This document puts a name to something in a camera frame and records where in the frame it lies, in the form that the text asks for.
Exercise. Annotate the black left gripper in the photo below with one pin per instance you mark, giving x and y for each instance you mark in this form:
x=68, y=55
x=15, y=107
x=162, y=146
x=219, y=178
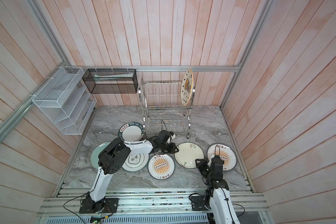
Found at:
x=173, y=146

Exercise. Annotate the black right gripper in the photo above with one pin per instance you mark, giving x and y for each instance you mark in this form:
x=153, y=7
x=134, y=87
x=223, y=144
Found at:
x=200, y=164

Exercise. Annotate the cream plate with berry sprigs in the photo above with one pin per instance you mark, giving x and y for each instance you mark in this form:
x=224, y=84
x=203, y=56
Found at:
x=187, y=154

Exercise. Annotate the cat and stars orange-rim plate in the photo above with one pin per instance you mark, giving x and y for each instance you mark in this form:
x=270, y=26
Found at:
x=187, y=87

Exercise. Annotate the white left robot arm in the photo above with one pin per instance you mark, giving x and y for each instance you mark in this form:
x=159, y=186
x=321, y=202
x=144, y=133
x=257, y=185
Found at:
x=113, y=156

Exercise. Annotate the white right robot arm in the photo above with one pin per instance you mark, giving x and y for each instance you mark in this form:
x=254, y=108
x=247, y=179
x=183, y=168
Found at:
x=217, y=197

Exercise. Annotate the stainless steel dish rack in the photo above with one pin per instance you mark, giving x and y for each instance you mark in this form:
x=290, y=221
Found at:
x=163, y=108

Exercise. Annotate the orange sunburst plate centre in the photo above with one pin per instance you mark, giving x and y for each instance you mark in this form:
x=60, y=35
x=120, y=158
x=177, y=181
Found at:
x=161, y=167

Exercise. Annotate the orange sunburst plate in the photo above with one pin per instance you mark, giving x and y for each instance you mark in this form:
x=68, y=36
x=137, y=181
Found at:
x=226, y=154
x=161, y=167

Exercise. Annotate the orange sunburst plate right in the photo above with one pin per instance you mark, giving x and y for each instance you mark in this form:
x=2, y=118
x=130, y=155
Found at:
x=226, y=154

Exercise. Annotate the white plate with flower outline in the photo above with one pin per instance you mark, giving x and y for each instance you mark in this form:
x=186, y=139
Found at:
x=135, y=162

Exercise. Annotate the dark-rim lettered white plate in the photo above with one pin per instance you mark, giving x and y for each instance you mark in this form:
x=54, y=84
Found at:
x=132, y=131

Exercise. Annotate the pale green plate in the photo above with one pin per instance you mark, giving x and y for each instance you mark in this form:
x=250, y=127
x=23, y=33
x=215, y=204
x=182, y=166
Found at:
x=94, y=158

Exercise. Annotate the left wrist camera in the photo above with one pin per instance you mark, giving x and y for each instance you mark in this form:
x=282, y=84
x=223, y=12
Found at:
x=171, y=137

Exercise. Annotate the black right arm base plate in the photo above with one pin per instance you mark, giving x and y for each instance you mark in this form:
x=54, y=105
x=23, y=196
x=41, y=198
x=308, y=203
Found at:
x=199, y=203

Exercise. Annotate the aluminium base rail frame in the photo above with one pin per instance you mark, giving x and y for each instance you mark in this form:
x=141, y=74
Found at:
x=153, y=201

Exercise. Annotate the black mesh wall basket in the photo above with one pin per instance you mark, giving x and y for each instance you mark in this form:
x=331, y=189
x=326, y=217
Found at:
x=105, y=81

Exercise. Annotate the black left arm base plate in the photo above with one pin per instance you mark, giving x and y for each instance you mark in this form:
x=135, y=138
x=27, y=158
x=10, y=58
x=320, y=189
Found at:
x=106, y=205

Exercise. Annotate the white wire mesh shelf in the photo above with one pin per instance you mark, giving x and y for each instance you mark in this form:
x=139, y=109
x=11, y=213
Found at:
x=66, y=102

